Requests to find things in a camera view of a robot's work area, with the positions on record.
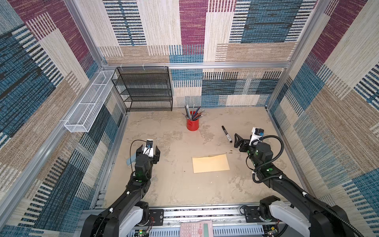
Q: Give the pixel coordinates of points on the black wire shelf rack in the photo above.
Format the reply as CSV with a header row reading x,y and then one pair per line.
x,y
144,89

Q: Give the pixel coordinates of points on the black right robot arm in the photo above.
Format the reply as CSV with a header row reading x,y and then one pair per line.
x,y
310,216

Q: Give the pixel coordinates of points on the white mesh wall basket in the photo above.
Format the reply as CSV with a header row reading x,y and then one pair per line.
x,y
86,112

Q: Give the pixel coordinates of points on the red pen cup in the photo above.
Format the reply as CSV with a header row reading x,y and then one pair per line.
x,y
193,125

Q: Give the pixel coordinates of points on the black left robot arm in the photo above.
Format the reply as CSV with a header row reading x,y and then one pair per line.
x,y
128,210

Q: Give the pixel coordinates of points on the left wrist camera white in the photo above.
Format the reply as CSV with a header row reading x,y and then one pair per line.
x,y
149,148

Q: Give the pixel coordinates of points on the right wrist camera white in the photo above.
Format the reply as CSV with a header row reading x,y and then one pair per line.
x,y
257,133

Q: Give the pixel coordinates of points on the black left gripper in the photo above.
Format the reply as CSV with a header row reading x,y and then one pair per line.
x,y
156,158

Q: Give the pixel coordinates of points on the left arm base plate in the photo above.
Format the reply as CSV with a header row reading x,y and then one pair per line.
x,y
155,218

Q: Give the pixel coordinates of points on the black white marker pen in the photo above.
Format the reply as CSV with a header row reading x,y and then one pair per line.
x,y
227,134

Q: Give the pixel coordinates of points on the tan paper envelope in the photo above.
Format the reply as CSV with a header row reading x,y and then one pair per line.
x,y
210,164

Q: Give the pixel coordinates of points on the pink calculator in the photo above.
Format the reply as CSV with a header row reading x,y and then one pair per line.
x,y
196,229

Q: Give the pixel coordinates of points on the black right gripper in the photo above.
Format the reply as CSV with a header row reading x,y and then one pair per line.
x,y
244,145

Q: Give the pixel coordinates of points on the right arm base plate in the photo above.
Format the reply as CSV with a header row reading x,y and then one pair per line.
x,y
252,214

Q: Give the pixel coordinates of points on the light blue stapler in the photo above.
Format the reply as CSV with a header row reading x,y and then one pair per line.
x,y
131,160

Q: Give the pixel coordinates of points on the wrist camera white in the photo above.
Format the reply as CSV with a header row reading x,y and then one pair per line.
x,y
257,133
149,148

